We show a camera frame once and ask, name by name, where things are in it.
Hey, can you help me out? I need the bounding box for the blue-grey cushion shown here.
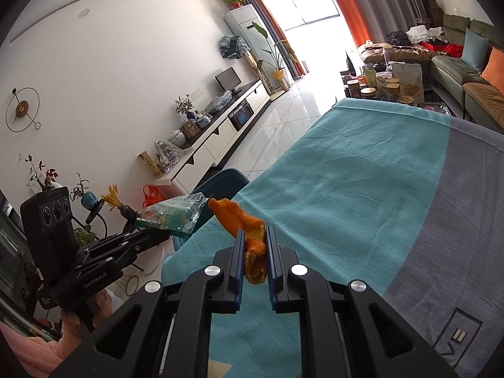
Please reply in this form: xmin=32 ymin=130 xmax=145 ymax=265
xmin=461 ymin=27 xmax=495 ymax=73

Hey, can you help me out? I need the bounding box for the group of food jars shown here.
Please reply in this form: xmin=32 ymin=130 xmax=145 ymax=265
xmin=341 ymin=63 xmax=400 ymax=105

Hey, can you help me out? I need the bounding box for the person's left hand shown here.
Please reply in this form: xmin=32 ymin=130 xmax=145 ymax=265
xmin=59 ymin=289 xmax=116 ymax=339

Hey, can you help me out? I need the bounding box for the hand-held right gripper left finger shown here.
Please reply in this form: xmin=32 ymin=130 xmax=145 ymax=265
xmin=49 ymin=227 xmax=247 ymax=378

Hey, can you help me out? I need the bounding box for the orange cushion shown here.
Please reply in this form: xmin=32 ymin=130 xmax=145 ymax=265
xmin=480 ymin=46 xmax=504 ymax=87

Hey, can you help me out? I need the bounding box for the round wire wall clock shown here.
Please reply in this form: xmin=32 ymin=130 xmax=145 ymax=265
xmin=5 ymin=87 xmax=42 ymax=134

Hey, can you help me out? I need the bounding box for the small plant in blue vase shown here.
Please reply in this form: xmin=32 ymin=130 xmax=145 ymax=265
xmin=175 ymin=94 xmax=196 ymax=121

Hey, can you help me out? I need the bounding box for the black metal plant stand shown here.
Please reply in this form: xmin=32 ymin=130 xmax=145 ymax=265
xmin=84 ymin=199 xmax=162 ymax=276

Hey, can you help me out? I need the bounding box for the dark shelf unit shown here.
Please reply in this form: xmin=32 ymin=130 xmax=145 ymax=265
xmin=0 ymin=189 xmax=44 ymax=324

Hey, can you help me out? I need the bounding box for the cloth-covered standing fan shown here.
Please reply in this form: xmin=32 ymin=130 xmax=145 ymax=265
xmin=218 ymin=35 xmax=248 ymax=60

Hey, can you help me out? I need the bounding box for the white and black TV cabinet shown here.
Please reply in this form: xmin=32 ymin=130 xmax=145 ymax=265
xmin=138 ymin=79 xmax=272 ymax=195

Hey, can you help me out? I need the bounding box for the blue vase with twigs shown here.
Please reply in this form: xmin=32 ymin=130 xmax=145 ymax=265
xmin=71 ymin=172 xmax=99 ymax=209

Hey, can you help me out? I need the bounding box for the black vase with yellow wheat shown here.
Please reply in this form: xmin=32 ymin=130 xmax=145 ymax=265
xmin=101 ymin=183 xmax=138 ymax=221

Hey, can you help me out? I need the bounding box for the pile of white clothes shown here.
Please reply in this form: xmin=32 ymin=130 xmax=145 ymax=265
xmin=405 ymin=26 xmax=445 ymax=44

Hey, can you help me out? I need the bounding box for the window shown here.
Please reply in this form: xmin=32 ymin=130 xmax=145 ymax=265
xmin=260 ymin=0 xmax=347 ymax=32

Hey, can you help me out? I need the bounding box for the orange peel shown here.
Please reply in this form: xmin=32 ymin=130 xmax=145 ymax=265
xmin=208 ymin=198 xmax=268 ymax=285

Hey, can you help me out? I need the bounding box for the ornate picture box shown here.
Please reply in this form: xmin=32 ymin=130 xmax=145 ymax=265
xmin=181 ymin=119 xmax=202 ymax=138

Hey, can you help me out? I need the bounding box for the orange plastic bag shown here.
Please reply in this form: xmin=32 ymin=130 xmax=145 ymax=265
xmin=142 ymin=184 xmax=166 ymax=207

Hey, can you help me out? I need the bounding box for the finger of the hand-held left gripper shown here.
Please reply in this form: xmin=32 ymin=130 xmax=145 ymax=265
xmin=126 ymin=224 xmax=176 ymax=255

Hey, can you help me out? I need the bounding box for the green clear plastic package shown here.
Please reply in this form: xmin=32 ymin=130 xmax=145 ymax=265
xmin=134 ymin=192 xmax=209 ymax=239

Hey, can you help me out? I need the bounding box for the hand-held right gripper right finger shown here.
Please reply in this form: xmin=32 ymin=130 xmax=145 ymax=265
xmin=265 ymin=226 xmax=459 ymax=378

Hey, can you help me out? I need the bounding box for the teal and grey blanket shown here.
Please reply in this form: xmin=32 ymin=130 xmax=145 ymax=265
xmin=161 ymin=98 xmax=504 ymax=378

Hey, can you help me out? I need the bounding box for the black monitor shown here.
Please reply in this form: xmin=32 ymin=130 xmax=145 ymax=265
xmin=215 ymin=67 xmax=242 ymax=95

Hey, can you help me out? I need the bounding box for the tall leafy plant yellow vase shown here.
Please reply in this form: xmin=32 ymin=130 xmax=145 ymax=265
xmin=252 ymin=21 xmax=296 ymax=91

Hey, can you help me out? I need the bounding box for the patterned yellow box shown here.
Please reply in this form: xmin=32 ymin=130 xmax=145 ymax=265
xmin=138 ymin=150 xmax=164 ymax=178

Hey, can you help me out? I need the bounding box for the person's left forearm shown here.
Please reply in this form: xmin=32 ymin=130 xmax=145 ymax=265
xmin=0 ymin=321 xmax=91 ymax=378

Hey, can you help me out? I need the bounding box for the clear plastic bag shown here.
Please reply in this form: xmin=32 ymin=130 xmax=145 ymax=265
xmin=205 ymin=90 xmax=233 ymax=113

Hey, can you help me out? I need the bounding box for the large beige snack bag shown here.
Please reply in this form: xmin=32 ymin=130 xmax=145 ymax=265
xmin=388 ymin=62 xmax=424 ymax=105

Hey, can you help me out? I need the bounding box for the teal plastic bin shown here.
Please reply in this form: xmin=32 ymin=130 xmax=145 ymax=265
xmin=173 ymin=168 xmax=250 ymax=250

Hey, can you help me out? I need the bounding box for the coffee table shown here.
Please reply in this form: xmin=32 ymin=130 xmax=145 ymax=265
xmin=339 ymin=94 xmax=453 ymax=117

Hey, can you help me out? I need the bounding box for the white floor air conditioner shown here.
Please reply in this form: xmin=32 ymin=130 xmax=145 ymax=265
xmin=224 ymin=4 xmax=272 ymax=72

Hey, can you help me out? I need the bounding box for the stack of cardboard boxes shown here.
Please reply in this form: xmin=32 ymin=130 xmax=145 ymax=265
xmin=423 ymin=0 xmax=444 ymax=24

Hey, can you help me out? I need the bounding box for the grey and orange narrow curtain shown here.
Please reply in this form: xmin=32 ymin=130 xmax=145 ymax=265
xmin=222 ymin=0 xmax=306 ymax=77

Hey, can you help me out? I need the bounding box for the golden decorative stand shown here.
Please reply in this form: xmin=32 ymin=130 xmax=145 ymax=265
xmin=242 ymin=49 xmax=272 ymax=97

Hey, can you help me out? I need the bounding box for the glass ship model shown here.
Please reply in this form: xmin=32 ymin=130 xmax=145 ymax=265
xmin=155 ymin=140 xmax=184 ymax=172

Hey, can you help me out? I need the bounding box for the white vase with red flowers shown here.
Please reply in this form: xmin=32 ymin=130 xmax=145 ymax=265
xmin=19 ymin=153 xmax=64 ymax=190

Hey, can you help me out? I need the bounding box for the green sofa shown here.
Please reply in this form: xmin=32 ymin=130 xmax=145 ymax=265
xmin=356 ymin=14 xmax=504 ymax=135

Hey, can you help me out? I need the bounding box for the green potted vine plant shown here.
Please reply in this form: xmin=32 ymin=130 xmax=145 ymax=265
xmin=73 ymin=226 xmax=99 ymax=247

